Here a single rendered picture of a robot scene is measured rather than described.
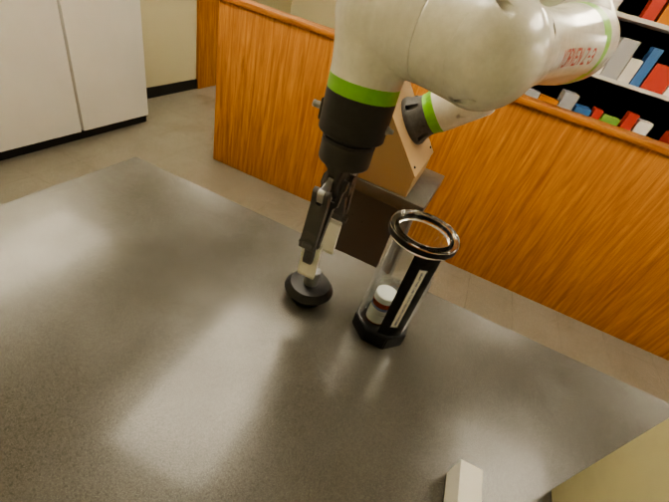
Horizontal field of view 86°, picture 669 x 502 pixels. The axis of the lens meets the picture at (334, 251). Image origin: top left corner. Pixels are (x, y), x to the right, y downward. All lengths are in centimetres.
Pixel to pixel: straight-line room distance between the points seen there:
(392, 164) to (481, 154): 132
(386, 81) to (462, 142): 194
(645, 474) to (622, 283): 232
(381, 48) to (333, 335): 44
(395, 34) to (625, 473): 54
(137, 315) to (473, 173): 211
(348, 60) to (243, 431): 47
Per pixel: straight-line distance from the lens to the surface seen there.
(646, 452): 56
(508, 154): 239
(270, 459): 53
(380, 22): 43
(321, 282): 67
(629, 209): 259
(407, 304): 58
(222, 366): 58
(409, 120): 116
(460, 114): 114
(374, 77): 45
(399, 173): 112
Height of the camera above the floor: 143
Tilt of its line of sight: 37 degrees down
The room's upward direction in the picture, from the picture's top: 17 degrees clockwise
